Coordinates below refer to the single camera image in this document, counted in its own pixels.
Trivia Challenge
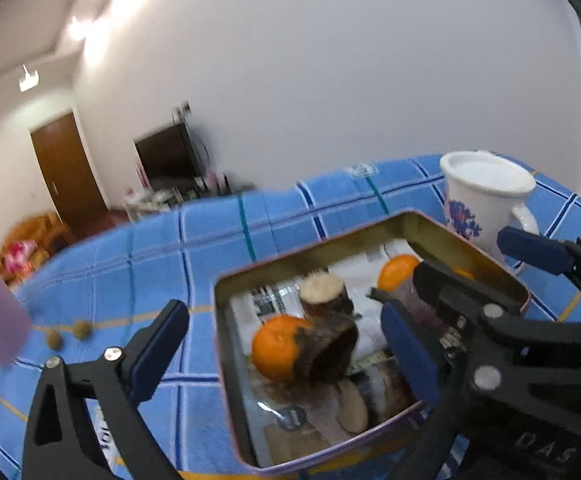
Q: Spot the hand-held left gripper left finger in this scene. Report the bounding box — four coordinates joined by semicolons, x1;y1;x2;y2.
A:
23;299;191;480

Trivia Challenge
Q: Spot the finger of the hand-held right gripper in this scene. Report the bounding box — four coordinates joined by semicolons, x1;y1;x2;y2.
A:
414;260;521;331
496;226;581;311

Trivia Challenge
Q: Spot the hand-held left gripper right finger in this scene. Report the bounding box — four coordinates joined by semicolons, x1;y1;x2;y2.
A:
380;302;501;480

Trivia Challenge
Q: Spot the pink metal tin box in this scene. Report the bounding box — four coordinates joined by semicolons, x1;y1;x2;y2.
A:
214;208;532;477

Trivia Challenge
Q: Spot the large orange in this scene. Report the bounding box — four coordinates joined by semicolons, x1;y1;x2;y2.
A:
252;315;311;385

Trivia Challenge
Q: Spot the small orange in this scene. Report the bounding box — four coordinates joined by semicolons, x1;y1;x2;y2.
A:
377;254;421;292

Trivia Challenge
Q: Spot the white floral mug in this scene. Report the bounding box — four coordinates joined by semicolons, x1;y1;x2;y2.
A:
439;150;541;276

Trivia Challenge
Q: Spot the blue plaid blanket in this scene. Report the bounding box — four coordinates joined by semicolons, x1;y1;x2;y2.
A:
0;154;581;480

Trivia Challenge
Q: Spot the printed paper sheet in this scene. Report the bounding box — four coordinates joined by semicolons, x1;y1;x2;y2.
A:
230;240;421;461

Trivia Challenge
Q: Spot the white television stand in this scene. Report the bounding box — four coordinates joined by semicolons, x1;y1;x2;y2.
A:
123;175;231;216

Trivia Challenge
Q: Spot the orange leather armchair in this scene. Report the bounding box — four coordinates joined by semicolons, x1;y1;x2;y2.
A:
0;212;78;281

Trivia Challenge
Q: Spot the pink floral cushion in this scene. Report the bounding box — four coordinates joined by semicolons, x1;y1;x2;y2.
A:
3;241;36;266

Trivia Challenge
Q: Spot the black television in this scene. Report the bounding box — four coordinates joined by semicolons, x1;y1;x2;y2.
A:
134;122;204;181

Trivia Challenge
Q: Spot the brown wooden door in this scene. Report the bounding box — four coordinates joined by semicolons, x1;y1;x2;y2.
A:
30;112;111;216

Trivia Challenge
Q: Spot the recessed ceiling light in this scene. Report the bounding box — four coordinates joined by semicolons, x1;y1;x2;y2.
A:
19;64;40;92

